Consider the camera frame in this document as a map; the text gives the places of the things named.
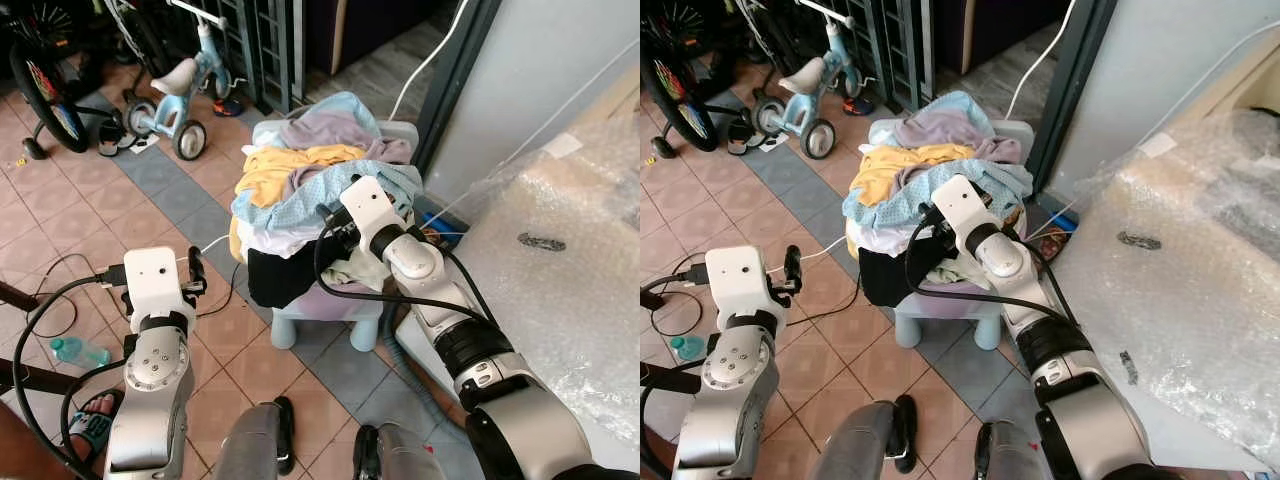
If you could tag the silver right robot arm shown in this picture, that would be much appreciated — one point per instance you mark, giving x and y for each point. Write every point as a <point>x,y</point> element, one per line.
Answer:
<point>1012,262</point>
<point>420,265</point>

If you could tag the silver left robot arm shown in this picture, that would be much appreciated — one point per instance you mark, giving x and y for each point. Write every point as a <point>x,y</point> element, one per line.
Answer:
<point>725,400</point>
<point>150,400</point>

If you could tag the bubble wrapped washing machine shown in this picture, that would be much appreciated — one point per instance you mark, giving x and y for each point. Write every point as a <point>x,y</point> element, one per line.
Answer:
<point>540,300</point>
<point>1170,310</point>

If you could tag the pale green garment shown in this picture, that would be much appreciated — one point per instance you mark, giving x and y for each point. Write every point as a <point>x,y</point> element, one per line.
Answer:
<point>968,273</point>
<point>360,272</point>

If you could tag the white garment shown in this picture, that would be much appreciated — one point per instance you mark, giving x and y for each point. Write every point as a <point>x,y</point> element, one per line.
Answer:
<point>280,238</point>
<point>890,238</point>

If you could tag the black garment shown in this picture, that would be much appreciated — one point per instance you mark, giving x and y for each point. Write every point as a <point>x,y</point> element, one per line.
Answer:
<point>895,277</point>
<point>285,275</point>

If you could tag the dotted light blue garment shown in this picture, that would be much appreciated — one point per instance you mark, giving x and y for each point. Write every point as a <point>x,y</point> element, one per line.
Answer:
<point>895,205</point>
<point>290,205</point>

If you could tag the light blue plastic stool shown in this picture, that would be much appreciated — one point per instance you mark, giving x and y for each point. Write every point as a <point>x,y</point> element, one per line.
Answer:
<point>912,328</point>
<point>283,328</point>

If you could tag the blue plastic object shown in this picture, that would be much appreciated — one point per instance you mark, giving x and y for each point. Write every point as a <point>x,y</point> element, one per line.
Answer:
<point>445,228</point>
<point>1060,225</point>

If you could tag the yellow garment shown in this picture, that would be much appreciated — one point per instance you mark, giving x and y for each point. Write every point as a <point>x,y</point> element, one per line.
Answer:
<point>890,170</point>
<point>280,170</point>

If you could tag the grey lilac garment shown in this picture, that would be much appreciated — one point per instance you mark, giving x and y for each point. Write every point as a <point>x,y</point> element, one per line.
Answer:
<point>335,130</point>
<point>950,130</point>

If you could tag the plain light blue garment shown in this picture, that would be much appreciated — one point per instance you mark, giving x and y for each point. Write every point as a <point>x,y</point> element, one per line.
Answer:
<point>962,103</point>
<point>345,105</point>

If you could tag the black sandal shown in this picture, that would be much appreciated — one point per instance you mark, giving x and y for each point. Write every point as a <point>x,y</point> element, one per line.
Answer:
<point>120,138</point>
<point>750,140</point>

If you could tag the red and blue shoe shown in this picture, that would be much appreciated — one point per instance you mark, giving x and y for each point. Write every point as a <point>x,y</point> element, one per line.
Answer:
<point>858,105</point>
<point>227,107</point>

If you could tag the dark brown wooden furniture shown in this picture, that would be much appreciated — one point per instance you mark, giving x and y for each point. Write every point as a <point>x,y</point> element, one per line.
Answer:
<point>655,376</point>
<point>20,380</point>

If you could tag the black and teal slipper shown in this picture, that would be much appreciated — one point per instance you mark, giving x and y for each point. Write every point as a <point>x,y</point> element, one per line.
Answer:
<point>95,425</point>

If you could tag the light blue children's tricycle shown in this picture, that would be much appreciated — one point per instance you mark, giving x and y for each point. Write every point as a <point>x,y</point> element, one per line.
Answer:
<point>180,85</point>
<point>805,85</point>

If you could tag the dark metal rack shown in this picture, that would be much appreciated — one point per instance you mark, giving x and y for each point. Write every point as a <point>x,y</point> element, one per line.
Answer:
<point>265,50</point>
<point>900,50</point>

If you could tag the black children's bicycle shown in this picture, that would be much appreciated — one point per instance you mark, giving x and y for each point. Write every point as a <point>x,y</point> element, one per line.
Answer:
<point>675,95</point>
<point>35,90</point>

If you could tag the silver right robot leg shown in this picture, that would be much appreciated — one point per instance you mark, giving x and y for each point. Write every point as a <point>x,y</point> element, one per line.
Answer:
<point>1015,455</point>
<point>400,455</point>

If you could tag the white tape label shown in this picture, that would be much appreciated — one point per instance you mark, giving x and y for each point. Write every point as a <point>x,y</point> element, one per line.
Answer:
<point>1158,145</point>
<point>563,145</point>

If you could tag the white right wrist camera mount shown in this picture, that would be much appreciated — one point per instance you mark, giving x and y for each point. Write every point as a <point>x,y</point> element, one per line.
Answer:
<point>960,205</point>
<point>365,205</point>

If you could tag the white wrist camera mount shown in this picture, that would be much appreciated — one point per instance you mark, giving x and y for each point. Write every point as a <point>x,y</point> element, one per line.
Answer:
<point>738,280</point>
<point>365,205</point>
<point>155,280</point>
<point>960,205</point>

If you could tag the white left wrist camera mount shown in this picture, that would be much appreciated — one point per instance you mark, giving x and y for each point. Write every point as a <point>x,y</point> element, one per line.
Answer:
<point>155,280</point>
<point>738,280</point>

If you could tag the dark grey door frame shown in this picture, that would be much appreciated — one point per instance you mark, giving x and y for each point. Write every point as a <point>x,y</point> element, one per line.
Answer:
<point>455,90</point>
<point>1070,90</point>

